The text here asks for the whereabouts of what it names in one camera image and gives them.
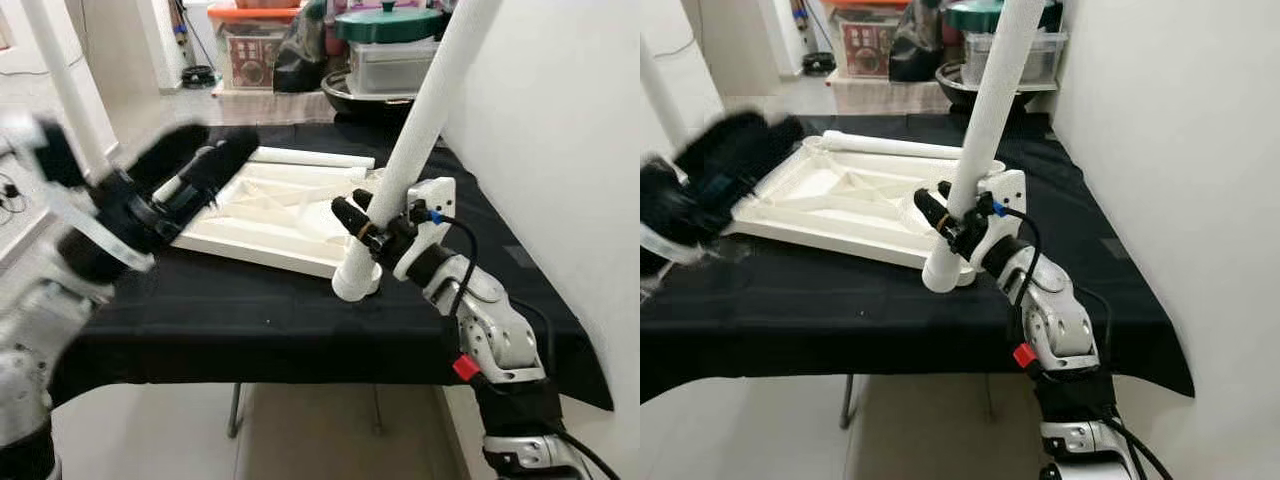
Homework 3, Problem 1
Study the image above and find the orange lidded storage box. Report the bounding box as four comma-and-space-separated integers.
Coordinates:
208, 0, 301, 93
825, 0, 906, 81

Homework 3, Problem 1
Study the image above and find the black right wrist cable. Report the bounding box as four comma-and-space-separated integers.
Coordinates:
425, 208, 479, 321
1000, 200, 1043, 311

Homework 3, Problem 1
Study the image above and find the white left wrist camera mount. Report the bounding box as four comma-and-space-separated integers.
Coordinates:
0, 112, 156, 276
640, 222, 726, 269

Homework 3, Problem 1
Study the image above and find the white plastic table top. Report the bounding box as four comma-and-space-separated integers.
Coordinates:
728, 135, 1028, 288
172, 148, 456, 281

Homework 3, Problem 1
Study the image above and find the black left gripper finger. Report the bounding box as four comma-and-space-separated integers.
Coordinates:
672, 108, 771, 181
735, 115, 806, 196
178, 128, 261, 206
128, 122, 211, 193

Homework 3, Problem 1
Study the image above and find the black plastic bag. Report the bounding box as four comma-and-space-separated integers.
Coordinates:
888, 0, 949, 83
272, 0, 333, 94

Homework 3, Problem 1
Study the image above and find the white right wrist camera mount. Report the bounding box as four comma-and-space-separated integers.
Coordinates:
395, 177, 458, 283
970, 168, 1028, 273

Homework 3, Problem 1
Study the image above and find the black glossy round object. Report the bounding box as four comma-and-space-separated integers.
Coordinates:
320, 68, 441, 123
935, 60, 1046, 113

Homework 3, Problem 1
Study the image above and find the green pot lid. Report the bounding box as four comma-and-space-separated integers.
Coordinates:
335, 0, 446, 44
945, 0, 1063, 34

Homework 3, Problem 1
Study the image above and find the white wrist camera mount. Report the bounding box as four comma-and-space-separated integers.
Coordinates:
0, 112, 156, 276
970, 168, 1028, 273
640, 222, 726, 269
395, 177, 458, 283

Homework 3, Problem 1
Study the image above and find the clear plastic storage container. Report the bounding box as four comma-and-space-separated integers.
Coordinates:
960, 28, 1069, 88
345, 38, 441, 98

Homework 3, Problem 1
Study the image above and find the brown striped fabric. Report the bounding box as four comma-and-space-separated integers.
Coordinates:
828, 75, 946, 113
215, 88, 336, 126

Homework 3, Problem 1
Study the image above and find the black table cloth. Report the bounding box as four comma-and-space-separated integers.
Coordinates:
50, 122, 616, 413
640, 112, 1196, 406

